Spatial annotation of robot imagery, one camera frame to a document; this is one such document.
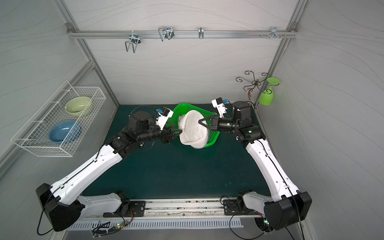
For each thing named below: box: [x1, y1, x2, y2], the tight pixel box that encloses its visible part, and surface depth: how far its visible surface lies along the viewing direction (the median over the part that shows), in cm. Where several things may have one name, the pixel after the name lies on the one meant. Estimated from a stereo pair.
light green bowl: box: [64, 96, 92, 117], surface depth 73 cm
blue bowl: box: [49, 120, 82, 144], surface depth 65 cm
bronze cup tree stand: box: [235, 70, 280, 107], surface depth 93 cm
